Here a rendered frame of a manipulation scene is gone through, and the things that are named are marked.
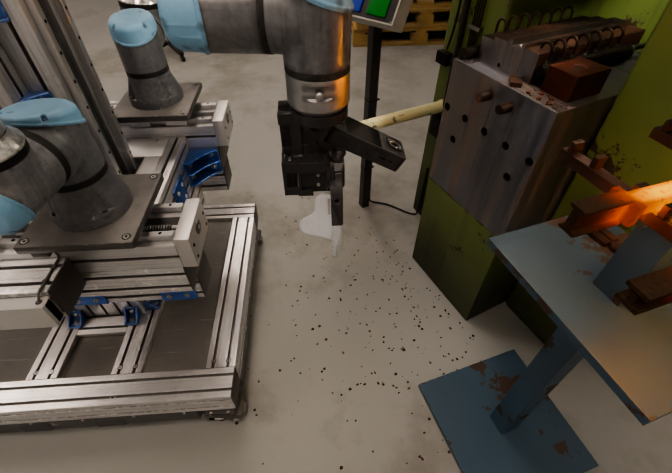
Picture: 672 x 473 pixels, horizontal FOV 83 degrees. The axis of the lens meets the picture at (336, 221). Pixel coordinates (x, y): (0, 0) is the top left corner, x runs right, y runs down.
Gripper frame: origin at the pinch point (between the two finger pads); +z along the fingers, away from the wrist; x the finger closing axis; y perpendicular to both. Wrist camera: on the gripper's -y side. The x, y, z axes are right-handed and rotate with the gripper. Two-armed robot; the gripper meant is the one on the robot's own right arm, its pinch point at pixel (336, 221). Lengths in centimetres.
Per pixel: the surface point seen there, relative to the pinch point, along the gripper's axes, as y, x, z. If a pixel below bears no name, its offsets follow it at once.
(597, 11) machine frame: -92, -87, -5
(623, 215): -38.5, 8.4, -6.6
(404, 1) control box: -28, -90, -8
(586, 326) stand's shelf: -44.2, 10.6, 18.9
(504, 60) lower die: -51, -60, -1
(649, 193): -42.9, 6.1, -8.3
